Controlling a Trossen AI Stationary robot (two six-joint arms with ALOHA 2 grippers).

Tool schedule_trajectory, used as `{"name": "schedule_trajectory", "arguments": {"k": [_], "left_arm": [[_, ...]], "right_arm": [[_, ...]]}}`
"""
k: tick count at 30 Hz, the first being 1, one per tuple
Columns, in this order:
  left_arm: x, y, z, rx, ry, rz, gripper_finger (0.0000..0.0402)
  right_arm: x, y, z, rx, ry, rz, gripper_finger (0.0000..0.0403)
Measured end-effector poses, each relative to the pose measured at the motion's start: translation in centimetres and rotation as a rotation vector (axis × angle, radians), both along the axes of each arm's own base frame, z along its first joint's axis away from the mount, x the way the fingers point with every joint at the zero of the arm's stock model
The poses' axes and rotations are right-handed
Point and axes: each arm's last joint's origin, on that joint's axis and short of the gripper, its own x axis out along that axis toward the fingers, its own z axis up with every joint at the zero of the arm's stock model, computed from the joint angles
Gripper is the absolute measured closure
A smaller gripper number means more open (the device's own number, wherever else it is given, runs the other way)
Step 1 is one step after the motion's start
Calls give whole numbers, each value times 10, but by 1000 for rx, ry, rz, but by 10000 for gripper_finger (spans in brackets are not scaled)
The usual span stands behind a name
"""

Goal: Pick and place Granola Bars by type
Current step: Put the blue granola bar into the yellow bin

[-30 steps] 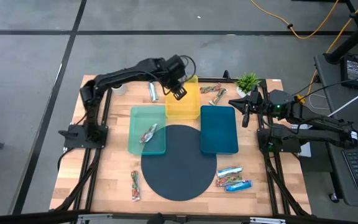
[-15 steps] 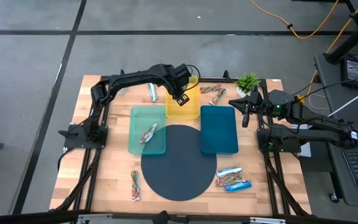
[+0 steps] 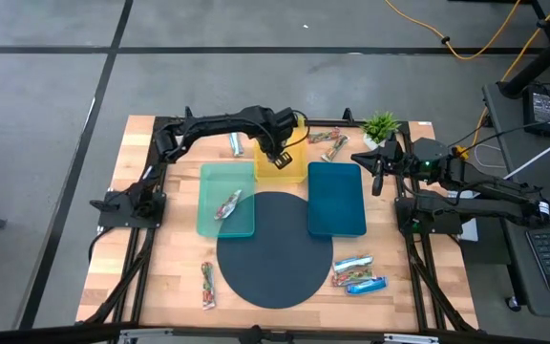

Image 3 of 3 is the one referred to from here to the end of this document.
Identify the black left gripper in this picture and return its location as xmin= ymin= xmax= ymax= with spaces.
xmin=255 ymin=107 xmax=301 ymax=171

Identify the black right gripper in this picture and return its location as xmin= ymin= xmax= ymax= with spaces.
xmin=349 ymin=132 xmax=413 ymax=198

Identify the brown silver granola bar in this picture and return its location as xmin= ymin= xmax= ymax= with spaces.
xmin=321 ymin=134 xmax=351 ymax=162

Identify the blue silver granola bar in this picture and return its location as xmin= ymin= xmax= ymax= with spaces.
xmin=228 ymin=132 xmax=245 ymax=158

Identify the white blue granola bar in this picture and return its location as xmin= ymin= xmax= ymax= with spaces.
xmin=331 ymin=254 xmax=374 ymax=274

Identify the red green brown granola bar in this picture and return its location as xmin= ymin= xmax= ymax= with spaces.
xmin=330 ymin=267 xmax=376 ymax=287

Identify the bright blue granola bar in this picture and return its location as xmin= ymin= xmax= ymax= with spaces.
xmin=345 ymin=275 xmax=389 ymax=296

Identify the translucent yellow plastic bin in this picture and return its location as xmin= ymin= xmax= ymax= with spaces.
xmin=253 ymin=114 xmax=308 ymax=185

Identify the green plant in white pot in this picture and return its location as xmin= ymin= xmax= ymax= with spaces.
xmin=360 ymin=111 xmax=402 ymax=150

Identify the blue plastic bin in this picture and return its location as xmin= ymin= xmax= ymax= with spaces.
xmin=307 ymin=161 xmax=368 ymax=239

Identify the translucent green plastic bin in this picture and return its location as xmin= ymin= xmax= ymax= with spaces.
xmin=196 ymin=161 xmax=257 ymax=239

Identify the round dark woven mat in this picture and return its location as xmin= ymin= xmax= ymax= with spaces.
xmin=216 ymin=190 xmax=334 ymax=311

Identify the black power adapter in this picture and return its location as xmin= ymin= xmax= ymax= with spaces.
xmin=521 ymin=84 xmax=550 ymax=139

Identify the grey desk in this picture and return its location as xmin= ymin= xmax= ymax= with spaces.
xmin=482 ymin=81 xmax=550 ymax=319

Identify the black stand leg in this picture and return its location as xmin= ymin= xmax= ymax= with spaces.
xmin=497 ymin=0 xmax=550 ymax=99

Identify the black aluminium table frame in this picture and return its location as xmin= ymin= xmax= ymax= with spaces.
xmin=76 ymin=105 xmax=479 ymax=335

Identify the yellow extension cable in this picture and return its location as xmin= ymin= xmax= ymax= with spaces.
xmin=473 ymin=0 xmax=550 ymax=147
xmin=383 ymin=0 xmax=524 ymax=61

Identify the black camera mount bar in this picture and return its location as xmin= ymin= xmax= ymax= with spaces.
xmin=0 ymin=322 xmax=550 ymax=344

